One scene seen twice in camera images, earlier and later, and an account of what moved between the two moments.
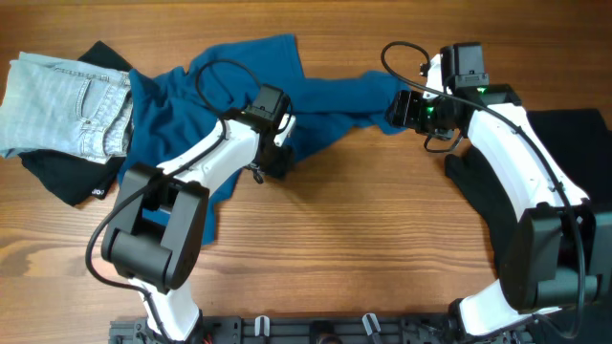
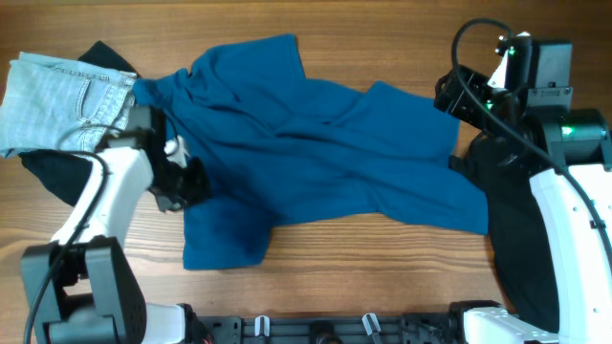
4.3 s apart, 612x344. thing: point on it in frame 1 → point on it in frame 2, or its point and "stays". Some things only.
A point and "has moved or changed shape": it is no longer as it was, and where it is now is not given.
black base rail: (299, 329) stays
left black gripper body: (278, 161) → (177, 185)
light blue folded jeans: (65, 109) stays
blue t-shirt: (167, 103) has moved or changed shape
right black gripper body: (426, 114) → (466, 109)
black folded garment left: (74, 177) stays
